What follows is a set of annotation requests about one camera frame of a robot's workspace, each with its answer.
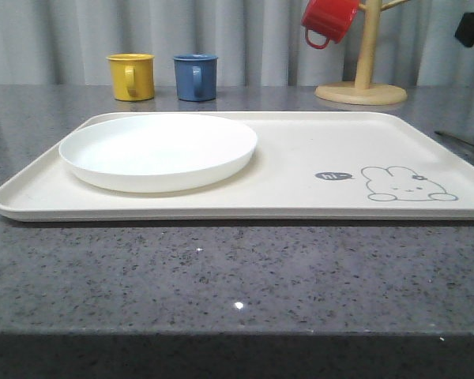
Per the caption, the metal chopstick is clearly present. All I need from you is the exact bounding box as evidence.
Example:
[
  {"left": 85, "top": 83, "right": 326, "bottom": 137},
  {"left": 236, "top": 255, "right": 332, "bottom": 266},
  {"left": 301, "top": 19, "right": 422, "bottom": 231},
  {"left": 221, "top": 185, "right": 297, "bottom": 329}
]
[{"left": 434, "top": 130, "right": 474, "bottom": 150}]

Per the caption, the white round plate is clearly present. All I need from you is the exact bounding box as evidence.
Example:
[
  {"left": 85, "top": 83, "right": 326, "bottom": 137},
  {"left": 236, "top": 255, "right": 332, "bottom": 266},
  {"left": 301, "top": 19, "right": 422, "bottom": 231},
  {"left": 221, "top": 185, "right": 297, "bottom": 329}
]
[{"left": 58, "top": 114, "right": 258, "bottom": 193}]

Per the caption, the wooden mug tree stand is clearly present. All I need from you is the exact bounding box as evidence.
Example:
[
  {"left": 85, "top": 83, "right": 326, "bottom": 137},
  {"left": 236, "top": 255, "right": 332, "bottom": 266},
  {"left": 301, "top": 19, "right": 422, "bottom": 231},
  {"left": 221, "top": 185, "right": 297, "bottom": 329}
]
[{"left": 314, "top": 0, "right": 408, "bottom": 106}]

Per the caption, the cream rabbit serving tray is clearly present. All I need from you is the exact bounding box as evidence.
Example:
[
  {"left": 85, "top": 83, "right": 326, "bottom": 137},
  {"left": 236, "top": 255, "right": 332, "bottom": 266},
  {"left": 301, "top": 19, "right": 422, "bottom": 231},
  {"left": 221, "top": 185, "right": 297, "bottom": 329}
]
[{"left": 0, "top": 111, "right": 474, "bottom": 222}]

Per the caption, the red enamel mug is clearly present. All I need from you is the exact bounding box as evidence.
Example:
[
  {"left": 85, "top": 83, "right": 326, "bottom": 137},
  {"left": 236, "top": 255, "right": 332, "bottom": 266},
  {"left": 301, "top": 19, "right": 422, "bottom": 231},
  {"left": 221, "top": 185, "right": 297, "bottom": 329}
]
[{"left": 301, "top": 0, "right": 359, "bottom": 50}]

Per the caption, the blue enamel mug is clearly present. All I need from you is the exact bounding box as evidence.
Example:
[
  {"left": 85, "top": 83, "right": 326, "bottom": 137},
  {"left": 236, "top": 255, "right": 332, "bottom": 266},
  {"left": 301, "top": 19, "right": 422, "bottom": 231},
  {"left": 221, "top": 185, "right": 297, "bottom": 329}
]
[{"left": 173, "top": 54, "right": 218, "bottom": 102}]

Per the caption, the yellow enamel mug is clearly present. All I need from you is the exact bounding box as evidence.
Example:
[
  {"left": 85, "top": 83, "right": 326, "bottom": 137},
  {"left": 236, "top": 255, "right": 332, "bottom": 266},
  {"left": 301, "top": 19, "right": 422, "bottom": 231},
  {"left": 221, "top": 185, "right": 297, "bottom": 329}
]
[{"left": 107, "top": 53, "right": 155, "bottom": 102}]

